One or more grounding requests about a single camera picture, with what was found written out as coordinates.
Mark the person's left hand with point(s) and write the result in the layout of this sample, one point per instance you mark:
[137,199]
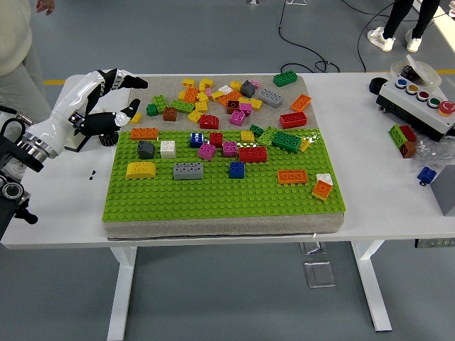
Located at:
[45,5]

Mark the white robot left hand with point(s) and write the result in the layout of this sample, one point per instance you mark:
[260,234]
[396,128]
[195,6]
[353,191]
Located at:
[71,96]

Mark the dark grey sloped brick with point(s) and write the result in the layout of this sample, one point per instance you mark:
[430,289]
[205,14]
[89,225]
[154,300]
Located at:
[247,89]
[145,151]

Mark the yellow arched brick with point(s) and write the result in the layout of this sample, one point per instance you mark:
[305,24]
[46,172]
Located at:
[141,171]

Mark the light grey eight-stud brick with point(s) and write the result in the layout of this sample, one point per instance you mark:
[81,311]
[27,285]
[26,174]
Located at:
[188,172]
[270,98]

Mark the red eight-stud brick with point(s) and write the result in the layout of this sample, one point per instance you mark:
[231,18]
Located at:
[252,155]
[293,120]

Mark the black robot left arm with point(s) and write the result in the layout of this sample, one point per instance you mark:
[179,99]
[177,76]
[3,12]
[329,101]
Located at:
[9,209]

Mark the yellow four-stud brick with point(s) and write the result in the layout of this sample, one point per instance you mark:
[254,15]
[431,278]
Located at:
[136,118]
[247,137]

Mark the dark green toy brick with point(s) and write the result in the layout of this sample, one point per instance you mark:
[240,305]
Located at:
[151,110]

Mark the orange eight-stud brick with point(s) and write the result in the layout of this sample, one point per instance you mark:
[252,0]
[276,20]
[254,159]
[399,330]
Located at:
[292,177]
[144,133]
[191,95]

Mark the brown four-stud brick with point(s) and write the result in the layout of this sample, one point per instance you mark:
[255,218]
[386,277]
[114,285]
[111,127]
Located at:
[170,114]

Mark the yellow toy brick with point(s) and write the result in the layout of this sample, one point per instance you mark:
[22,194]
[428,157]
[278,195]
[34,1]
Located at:
[189,83]
[205,84]
[202,97]
[235,85]
[201,107]
[217,96]
[194,116]
[181,94]
[256,104]

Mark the white four-stud brick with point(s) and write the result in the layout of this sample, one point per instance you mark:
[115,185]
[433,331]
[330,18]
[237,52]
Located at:
[167,151]

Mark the light green eight-stud brick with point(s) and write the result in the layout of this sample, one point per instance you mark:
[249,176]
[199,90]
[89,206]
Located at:
[182,106]
[266,137]

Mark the blue four-stud brick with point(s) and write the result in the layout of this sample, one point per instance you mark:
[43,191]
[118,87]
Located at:
[196,141]
[236,170]

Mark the red arched brick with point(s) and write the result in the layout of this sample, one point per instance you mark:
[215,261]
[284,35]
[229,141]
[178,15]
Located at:
[209,121]

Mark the pink four-stud brick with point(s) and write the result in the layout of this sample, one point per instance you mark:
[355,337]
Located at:
[207,152]
[230,150]
[237,118]

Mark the red four-stud brick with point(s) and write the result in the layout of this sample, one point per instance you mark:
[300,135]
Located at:
[216,140]

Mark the white toy brick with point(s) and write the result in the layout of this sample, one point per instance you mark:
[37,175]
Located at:
[325,178]
[225,89]

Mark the orange toy brick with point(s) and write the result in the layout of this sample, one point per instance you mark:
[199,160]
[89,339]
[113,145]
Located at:
[231,96]

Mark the brown toy brick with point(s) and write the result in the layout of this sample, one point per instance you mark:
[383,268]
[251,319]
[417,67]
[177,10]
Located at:
[233,107]
[408,150]

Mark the pink toy brick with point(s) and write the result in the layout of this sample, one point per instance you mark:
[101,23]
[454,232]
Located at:
[245,107]

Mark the dark green four-stud brick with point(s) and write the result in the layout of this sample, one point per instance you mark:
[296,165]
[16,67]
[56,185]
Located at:
[256,130]

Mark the green studded baseplate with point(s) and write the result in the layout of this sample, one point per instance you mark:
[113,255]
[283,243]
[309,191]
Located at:
[249,202]

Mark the dark green eight-stud brick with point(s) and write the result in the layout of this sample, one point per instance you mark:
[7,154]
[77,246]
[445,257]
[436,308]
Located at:
[287,141]
[285,79]

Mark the small yellow brick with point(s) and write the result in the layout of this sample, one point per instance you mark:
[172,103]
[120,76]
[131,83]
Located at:
[305,146]

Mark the orange and yellow brick stack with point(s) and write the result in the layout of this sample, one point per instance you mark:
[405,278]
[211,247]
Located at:
[321,190]

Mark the red toy brick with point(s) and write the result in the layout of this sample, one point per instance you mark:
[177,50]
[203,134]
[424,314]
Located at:
[409,132]

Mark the person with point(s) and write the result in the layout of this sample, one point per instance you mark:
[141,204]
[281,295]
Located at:
[14,35]
[398,17]

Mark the small black fragments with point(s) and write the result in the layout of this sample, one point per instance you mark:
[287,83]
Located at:
[92,174]

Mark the grey-brown foam mat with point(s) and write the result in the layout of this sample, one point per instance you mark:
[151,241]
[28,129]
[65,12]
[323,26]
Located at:
[220,225]

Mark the white table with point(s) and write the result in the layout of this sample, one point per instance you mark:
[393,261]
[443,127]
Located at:
[355,160]

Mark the black tape roll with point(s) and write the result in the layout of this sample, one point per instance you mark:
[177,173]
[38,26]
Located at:
[376,85]

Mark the white push-button control box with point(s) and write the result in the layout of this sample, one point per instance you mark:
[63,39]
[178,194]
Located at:
[416,106]

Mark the clear plastic container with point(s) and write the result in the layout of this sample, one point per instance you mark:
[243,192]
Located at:
[424,72]

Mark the crumpled clear plastic bag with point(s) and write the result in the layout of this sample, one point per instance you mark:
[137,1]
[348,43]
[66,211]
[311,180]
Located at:
[432,152]

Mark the table control panel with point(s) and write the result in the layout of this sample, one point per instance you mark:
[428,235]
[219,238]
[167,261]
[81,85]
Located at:
[434,243]

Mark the cream switch box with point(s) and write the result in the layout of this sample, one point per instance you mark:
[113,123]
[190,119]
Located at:
[73,142]

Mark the white floor frame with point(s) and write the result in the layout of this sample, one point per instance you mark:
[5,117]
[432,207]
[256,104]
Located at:
[277,1]

